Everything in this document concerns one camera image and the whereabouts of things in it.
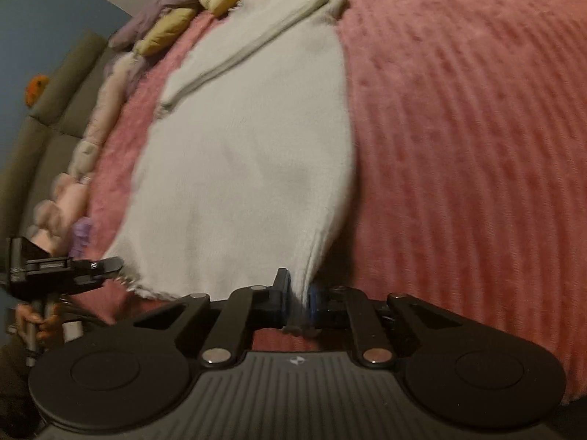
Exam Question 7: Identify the pink ribbed bed blanket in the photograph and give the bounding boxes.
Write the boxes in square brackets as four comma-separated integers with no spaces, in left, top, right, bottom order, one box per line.
[68,0,587,404]

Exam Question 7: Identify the orange plush toy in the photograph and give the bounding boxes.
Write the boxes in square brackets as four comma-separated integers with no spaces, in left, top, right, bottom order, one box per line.
[25,74,50,107]

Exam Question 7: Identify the purple ruffled fabric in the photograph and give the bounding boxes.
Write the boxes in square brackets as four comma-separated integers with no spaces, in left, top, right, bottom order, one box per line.
[69,217,92,258]

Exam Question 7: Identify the small yellow leaf pillow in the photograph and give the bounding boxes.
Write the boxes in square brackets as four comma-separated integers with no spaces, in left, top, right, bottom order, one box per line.
[133,8,198,58]

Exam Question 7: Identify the pink bunny plush toy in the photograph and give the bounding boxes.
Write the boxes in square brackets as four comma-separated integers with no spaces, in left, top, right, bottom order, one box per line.
[28,173,91,256]

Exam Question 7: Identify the person's left hand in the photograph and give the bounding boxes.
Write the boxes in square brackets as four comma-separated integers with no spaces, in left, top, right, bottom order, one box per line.
[15,304,64,349]

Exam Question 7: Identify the olive green sofa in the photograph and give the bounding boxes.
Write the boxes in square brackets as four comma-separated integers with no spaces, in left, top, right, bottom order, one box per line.
[1,32,114,242]

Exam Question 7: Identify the white ribbed knit sweater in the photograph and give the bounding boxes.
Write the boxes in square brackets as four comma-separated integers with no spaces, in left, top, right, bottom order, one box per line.
[107,0,355,325]

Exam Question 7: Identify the long pink plush toy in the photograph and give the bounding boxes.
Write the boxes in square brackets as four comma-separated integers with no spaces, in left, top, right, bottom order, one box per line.
[68,53,137,181]

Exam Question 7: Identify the purple duvet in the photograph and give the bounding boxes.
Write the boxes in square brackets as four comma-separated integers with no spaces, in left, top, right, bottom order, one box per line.
[109,0,200,52]

